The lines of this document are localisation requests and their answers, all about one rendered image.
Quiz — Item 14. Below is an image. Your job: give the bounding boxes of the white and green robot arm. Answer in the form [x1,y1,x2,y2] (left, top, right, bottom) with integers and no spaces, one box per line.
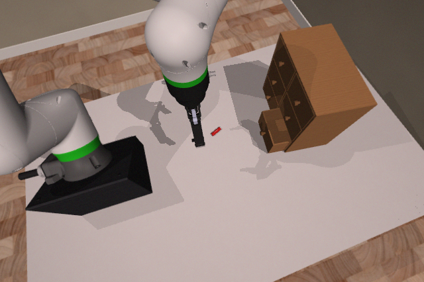
[0,0,228,185]

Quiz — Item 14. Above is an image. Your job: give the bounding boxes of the brown wooden chest of drawers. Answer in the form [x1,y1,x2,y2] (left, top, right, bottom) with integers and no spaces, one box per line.
[272,23,377,152]

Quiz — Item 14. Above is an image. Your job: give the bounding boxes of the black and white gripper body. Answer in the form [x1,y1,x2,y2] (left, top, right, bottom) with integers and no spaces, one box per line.
[175,92,206,114]

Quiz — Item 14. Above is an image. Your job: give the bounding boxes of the brown wooden drawer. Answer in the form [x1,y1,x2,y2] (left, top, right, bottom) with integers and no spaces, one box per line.
[288,74,315,129]
[264,77,279,109]
[274,37,295,88]
[280,93,302,141]
[258,108,292,154]
[268,59,286,104]

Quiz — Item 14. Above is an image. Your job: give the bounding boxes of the red cylinder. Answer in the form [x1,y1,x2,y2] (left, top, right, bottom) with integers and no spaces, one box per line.
[211,127,222,136]

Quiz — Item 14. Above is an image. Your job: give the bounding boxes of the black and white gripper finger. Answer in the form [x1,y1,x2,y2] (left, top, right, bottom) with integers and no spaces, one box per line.
[185,104,205,148]

